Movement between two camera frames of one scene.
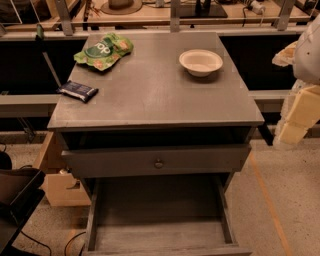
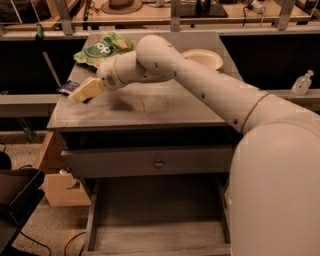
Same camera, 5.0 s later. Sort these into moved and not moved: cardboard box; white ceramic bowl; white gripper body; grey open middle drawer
Moved: white gripper body
Not moved: white ceramic bowl; cardboard box; grey open middle drawer
